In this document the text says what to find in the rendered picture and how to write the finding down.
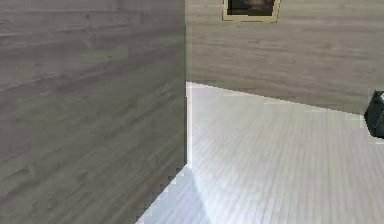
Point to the black bin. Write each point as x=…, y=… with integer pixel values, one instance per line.
x=376, y=115

